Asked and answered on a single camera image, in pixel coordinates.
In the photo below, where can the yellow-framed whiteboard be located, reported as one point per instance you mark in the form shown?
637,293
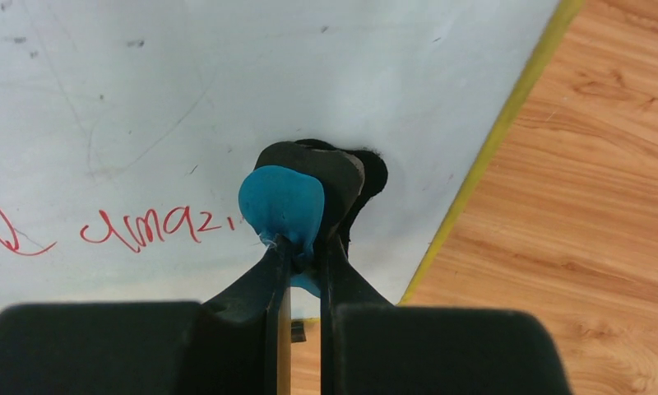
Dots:
127,127

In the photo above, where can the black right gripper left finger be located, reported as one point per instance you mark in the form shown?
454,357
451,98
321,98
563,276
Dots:
251,327

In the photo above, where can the blue whiteboard eraser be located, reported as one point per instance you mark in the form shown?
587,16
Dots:
308,191

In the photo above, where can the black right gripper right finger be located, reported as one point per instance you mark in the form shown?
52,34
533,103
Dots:
358,329

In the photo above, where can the black whiteboard clip right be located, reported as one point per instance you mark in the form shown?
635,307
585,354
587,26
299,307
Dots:
297,331

